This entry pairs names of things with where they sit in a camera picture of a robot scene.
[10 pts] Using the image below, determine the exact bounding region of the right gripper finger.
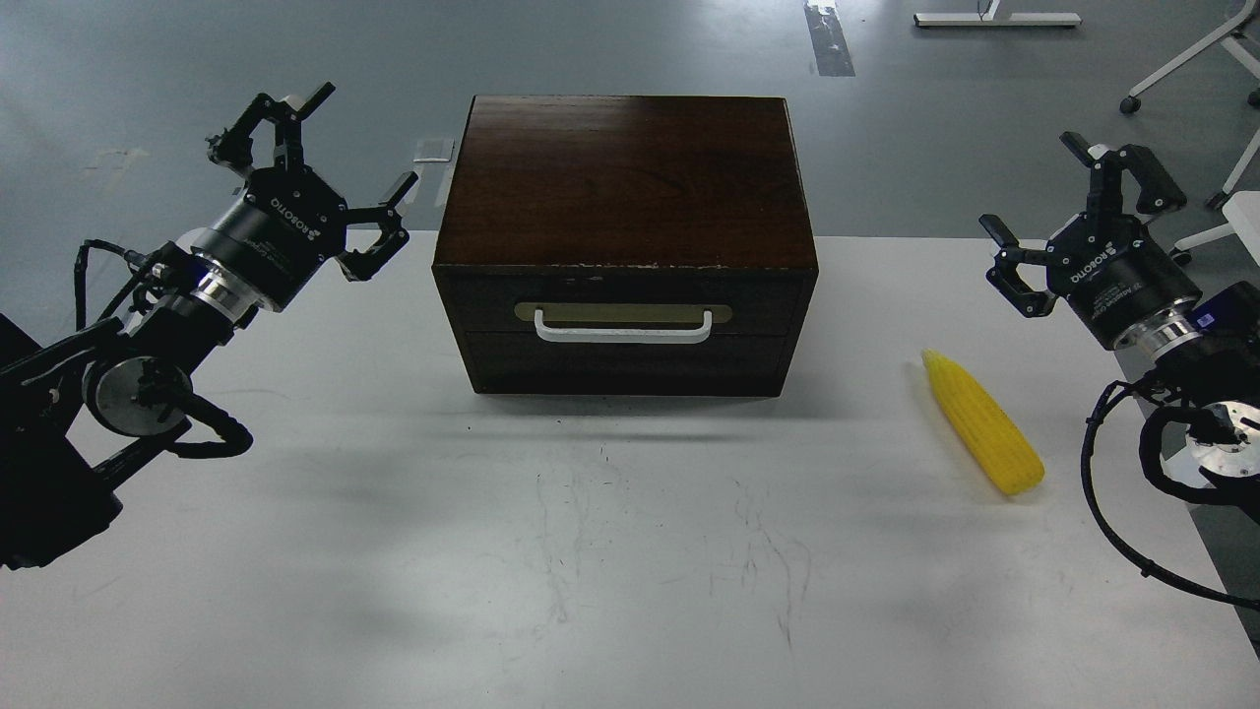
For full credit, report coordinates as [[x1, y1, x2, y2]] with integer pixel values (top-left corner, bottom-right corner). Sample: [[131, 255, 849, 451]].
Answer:
[[1058, 131, 1187, 220], [979, 214, 1057, 319]]

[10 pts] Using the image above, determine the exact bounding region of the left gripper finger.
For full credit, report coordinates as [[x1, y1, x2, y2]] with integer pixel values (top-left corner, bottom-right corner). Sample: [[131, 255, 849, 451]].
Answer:
[[338, 171, 420, 283], [207, 82, 335, 178]]

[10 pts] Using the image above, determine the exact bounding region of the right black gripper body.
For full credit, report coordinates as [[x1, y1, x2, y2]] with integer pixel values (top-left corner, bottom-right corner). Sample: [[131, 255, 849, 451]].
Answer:
[[1047, 214, 1202, 351]]

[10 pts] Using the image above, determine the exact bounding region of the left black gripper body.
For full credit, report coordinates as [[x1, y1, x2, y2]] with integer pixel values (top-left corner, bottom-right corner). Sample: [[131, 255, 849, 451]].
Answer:
[[202, 167, 347, 311]]

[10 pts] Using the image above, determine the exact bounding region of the yellow corn cob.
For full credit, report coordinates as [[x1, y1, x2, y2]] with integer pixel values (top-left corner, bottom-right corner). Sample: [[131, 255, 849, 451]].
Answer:
[[919, 349, 1045, 495]]

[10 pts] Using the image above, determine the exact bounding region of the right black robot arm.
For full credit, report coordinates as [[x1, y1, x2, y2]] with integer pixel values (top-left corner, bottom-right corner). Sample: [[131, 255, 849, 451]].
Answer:
[[979, 131, 1259, 611]]

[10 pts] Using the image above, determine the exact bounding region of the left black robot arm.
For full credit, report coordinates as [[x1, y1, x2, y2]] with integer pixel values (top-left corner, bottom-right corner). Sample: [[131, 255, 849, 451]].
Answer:
[[1, 84, 418, 570]]

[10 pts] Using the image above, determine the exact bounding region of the dark wooden drawer cabinet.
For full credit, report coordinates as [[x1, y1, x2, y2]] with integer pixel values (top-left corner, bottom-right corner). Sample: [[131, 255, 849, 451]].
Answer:
[[432, 96, 819, 398]]

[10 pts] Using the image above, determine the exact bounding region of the white side table edge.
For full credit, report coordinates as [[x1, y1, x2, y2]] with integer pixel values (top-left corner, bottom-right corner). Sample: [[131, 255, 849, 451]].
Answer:
[[1171, 190, 1259, 266]]

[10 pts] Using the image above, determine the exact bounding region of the white chair base with casters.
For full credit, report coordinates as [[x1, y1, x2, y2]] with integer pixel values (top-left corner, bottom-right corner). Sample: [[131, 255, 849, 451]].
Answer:
[[1119, 0, 1260, 210]]

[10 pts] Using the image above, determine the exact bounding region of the white stand foot bar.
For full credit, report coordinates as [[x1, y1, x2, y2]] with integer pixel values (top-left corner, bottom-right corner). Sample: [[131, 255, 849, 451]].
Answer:
[[914, 1, 1084, 29]]

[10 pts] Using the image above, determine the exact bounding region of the grey floor tape strip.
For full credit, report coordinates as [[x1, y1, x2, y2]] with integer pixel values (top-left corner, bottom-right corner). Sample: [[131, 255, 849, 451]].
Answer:
[[803, 1, 856, 78]]

